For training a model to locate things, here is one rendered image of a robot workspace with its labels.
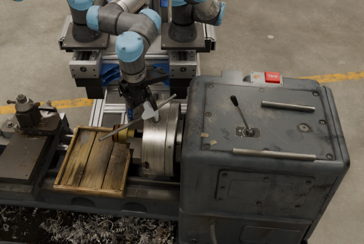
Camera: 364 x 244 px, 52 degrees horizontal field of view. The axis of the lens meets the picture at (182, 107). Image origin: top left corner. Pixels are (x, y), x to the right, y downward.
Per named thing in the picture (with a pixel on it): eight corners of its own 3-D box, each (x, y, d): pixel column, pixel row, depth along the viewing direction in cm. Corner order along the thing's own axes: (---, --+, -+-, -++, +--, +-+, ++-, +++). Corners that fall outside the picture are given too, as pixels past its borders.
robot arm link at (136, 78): (135, 51, 115) (151, 67, 111) (137, 61, 118) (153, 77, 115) (115, 64, 112) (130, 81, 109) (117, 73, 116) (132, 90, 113)
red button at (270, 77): (278, 76, 161) (279, 72, 160) (279, 85, 157) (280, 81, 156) (264, 74, 162) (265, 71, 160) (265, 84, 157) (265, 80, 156)
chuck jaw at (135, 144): (153, 138, 154) (149, 160, 146) (154, 146, 158) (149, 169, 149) (127, 136, 155) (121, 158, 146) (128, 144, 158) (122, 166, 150)
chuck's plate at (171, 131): (181, 124, 179) (180, 86, 153) (174, 187, 163) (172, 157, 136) (174, 123, 180) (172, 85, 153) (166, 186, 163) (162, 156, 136)
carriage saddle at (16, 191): (69, 120, 193) (66, 112, 189) (36, 200, 160) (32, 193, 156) (12, 116, 195) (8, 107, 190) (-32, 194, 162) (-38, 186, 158)
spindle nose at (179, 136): (186, 129, 172) (187, 104, 154) (182, 172, 161) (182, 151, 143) (180, 128, 172) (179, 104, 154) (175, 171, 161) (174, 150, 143)
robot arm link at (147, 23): (128, 1, 113) (111, 27, 108) (162, 9, 111) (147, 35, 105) (132, 21, 120) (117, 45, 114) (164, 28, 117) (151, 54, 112)
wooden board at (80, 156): (137, 134, 187) (137, 129, 184) (122, 198, 162) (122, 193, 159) (78, 130, 189) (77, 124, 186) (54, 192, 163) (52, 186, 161)
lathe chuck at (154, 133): (174, 123, 180) (172, 85, 153) (166, 186, 163) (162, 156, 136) (155, 122, 180) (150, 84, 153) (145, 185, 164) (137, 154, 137)
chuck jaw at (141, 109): (156, 127, 160) (157, 100, 157) (154, 131, 155) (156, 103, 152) (130, 125, 161) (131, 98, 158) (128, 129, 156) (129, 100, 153)
